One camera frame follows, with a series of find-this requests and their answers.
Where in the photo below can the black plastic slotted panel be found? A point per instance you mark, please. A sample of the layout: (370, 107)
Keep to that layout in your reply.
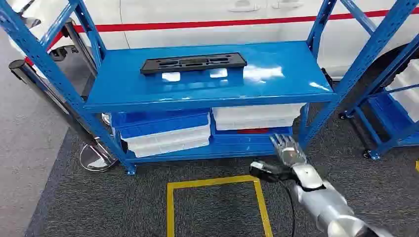
(193, 62)

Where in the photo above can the blue metal shelf rack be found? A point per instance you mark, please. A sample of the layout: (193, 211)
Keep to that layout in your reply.
(203, 88)

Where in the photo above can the blue bin with red label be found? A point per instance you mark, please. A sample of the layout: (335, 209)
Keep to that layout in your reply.
(248, 137)

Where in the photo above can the white car with red stripe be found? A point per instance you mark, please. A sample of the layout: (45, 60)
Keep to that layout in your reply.
(212, 36)

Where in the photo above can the black caster wheel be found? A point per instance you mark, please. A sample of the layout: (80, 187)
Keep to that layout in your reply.
(342, 116)
(367, 154)

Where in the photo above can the blue wheeled shelf rack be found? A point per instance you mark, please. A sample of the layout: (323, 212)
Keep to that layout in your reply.
(386, 124)

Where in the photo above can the chrome stanchion post with base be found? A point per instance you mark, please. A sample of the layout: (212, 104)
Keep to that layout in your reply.
(49, 95)

